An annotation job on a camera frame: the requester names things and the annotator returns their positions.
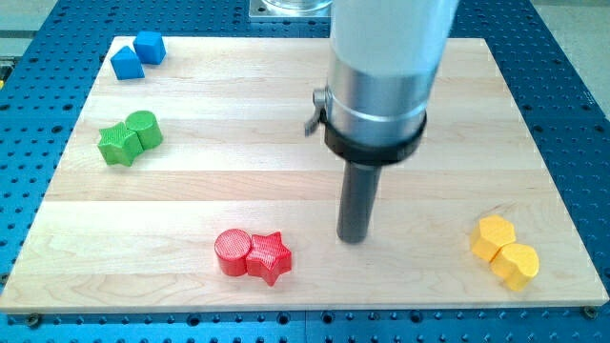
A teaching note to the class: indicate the wooden board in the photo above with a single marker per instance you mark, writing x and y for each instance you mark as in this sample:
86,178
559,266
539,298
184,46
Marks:
140,239

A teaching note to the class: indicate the blue triangular block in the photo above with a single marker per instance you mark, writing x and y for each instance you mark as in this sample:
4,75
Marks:
126,64

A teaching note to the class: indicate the yellow heart block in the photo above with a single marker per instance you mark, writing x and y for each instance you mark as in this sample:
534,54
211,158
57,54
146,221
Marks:
516,264

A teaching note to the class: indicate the green star block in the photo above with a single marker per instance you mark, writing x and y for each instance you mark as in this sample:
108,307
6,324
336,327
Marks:
119,145

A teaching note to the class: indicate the yellow hexagon block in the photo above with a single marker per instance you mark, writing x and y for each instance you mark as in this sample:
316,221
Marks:
490,234

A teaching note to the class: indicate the red cylinder block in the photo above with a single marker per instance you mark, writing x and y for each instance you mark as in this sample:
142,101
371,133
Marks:
231,249

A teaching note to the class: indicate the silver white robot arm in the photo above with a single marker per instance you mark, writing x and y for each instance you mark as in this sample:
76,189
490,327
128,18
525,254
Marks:
383,63

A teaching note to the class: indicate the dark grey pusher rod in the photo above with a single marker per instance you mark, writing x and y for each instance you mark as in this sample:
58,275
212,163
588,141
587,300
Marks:
358,196

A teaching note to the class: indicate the blue cube block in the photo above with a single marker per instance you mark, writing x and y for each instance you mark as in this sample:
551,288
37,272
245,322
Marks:
149,47

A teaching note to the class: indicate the red star block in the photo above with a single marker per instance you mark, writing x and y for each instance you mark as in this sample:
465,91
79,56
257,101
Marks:
268,258

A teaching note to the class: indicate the green cylinder block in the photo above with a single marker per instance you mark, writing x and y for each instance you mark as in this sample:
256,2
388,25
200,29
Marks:
145,125

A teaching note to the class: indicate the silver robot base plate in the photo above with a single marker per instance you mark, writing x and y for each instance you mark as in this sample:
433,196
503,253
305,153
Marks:
275,9

